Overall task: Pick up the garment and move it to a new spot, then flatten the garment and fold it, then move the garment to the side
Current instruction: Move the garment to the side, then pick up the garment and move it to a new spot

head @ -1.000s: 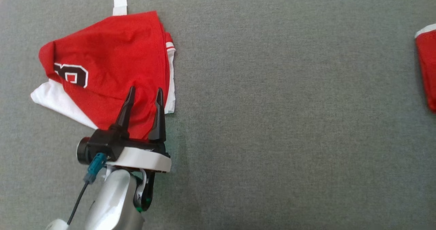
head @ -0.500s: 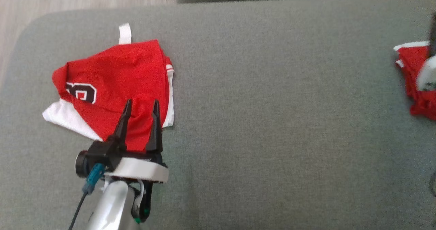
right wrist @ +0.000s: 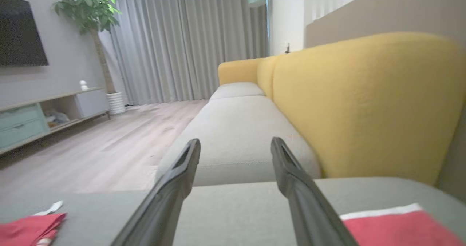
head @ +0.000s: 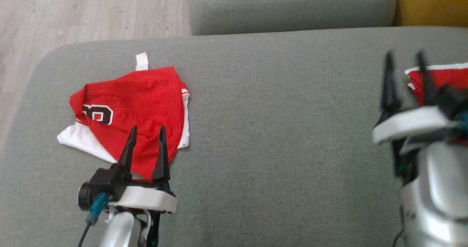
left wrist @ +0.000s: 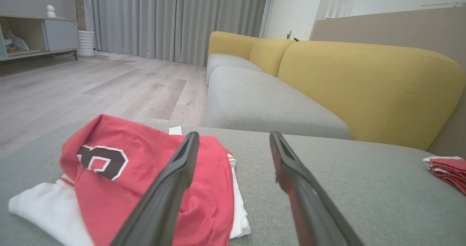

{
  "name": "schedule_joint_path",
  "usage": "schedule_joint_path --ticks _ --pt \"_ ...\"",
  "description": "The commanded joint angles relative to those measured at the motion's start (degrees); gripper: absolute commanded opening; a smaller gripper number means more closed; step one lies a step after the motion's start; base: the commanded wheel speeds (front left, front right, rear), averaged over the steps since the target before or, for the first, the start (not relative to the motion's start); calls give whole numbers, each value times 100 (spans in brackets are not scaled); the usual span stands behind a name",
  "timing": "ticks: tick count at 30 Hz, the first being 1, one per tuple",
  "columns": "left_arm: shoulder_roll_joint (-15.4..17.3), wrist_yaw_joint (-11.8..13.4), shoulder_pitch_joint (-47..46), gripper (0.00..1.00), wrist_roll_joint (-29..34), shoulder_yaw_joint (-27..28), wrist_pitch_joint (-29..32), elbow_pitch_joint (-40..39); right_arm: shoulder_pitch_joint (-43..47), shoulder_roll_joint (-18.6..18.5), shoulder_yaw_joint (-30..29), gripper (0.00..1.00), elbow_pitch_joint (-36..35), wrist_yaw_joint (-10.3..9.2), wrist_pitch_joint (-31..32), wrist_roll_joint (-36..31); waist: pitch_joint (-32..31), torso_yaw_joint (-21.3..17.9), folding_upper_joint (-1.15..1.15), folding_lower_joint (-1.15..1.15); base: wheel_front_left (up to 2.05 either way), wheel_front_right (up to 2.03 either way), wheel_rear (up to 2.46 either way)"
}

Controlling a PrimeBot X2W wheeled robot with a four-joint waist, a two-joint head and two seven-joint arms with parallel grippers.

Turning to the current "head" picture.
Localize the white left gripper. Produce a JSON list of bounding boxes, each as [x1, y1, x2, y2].
[[109, 126, 178, 214]]

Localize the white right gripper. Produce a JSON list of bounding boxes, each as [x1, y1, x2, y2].
[[372, 51, 458, 145]]

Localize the red shorts with white stripes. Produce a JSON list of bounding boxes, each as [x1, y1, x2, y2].
[[404, 62, 468, 107]]

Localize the red printed basketball jersey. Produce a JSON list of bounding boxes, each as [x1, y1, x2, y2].
[[57, 52, 191, 180]]

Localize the yellow cushion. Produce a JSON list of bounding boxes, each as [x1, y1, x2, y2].
[[393, 0, 468, 27]]

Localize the grey sofa back cushion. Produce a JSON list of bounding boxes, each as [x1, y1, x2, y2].
[[188, 0, 397, 36]]

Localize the black left cable, teal plug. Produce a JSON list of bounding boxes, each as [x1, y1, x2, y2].
[[77, 192, 110, 247]]

